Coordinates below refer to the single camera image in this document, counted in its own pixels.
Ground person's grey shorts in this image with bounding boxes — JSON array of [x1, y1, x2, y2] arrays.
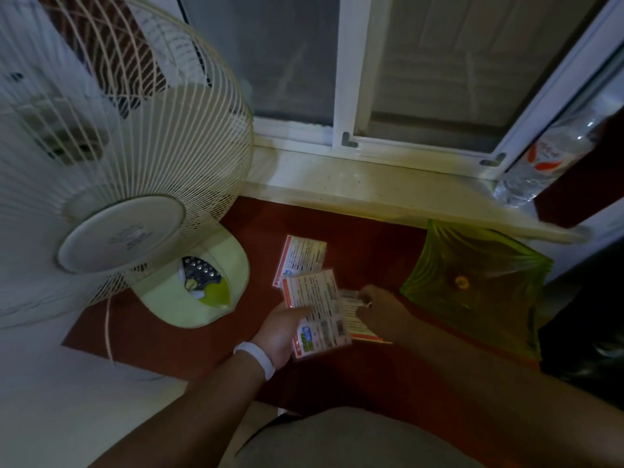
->
[[233, 406, 489, 468]]

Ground person's left forearm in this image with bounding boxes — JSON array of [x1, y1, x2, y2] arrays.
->
[[90, 352, 267, 468]]

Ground clear plastic water bottle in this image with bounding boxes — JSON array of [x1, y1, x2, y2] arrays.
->
[[493, 83, 616, 208]]

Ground person's right forearm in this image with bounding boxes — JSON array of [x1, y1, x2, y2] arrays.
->
[[392, 307, 624, 468]]

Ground white sliding window frame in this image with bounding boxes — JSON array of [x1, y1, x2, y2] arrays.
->
[[176, 0, 624, 182]]

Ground white wristband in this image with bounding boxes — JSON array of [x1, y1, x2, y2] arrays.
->
[[233, 341, 277, 382]]

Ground person's left hand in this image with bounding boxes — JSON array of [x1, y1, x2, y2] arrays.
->
[[251, 305, 313, 370]]

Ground white table fan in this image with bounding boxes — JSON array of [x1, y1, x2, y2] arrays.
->
[[0, 0, 255, 330]]

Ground white fan cable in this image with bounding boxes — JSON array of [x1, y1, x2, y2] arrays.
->
[[103, 296, 169, 382]]

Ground person's right hand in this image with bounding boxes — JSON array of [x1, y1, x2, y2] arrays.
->
[[355, 285, 418, 344]]

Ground green translucent plastic bag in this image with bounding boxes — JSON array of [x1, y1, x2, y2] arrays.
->
[[400, 219, 554, 361]]

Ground printed white card packet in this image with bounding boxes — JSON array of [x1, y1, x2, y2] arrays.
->
[[340, 289, 392, 345], [282, 269, 353, 360], [272, 234, 328, 289]]

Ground white window sill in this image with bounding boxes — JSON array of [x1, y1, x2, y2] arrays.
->
[[241, 145, 592, 245]]

